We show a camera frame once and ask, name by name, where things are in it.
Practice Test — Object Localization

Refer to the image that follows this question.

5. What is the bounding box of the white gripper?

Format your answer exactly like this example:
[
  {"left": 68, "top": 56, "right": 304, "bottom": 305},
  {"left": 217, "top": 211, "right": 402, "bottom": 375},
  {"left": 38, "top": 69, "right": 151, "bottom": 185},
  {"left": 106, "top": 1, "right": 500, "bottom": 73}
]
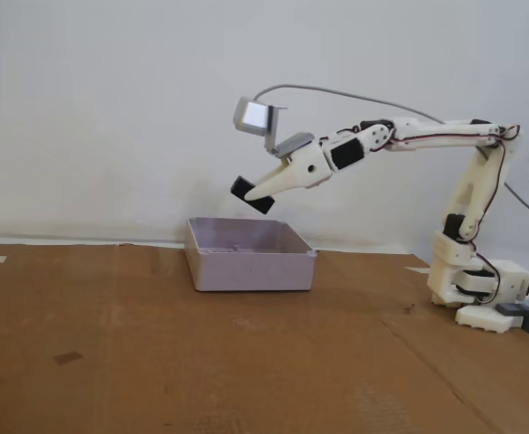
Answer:
[{"left": 244, "top": 142, "right": 335, "bottom": 203}]

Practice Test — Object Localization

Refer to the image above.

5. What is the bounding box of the black rectangular block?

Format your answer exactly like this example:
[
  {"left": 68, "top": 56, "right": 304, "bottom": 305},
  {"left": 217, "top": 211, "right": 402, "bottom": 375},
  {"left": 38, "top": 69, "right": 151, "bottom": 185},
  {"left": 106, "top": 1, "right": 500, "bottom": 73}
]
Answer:
[{"left": 230, "top": 175, "right": 277, "bottom": 216}]

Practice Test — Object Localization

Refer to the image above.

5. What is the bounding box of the lilac plastic box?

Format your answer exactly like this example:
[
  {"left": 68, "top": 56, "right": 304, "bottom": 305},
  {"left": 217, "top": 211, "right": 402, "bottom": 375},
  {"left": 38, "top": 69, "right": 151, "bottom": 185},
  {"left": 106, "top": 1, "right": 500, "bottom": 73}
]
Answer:
[{"left": 184, "top": 217, "right": 317, "bottom": 294}]

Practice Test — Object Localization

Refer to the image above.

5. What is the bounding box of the brown cardboard sheet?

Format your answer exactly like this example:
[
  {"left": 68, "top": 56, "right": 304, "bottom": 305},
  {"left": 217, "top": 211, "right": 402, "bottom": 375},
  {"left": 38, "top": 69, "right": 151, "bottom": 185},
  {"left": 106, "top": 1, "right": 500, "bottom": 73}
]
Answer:
[{"left": 0, "top": 243, "right": 529, "bottom": 434}]

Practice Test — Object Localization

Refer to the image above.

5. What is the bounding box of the grey table clamp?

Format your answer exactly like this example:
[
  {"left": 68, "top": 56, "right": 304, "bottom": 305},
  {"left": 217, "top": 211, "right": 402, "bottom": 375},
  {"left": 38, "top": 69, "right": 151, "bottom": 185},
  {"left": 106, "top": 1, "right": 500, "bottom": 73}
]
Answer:
[{"left": 496, "top": 302, "right": 529, "bottom": 339}]

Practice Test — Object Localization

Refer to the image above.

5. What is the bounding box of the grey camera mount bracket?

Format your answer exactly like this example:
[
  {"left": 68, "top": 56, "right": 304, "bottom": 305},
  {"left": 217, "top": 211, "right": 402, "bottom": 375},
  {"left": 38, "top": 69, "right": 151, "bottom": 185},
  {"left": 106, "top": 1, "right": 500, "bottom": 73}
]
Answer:
[{"left": 262, "top": 103, "right": 315, "bottom": 160}]

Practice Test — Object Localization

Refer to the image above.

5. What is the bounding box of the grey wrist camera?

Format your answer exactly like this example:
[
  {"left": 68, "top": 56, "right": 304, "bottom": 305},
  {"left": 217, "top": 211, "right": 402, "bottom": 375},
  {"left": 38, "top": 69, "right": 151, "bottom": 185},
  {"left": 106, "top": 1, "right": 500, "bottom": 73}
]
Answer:
[{"left": 232, "top": 96, "right": 270, "bottom": 137}]

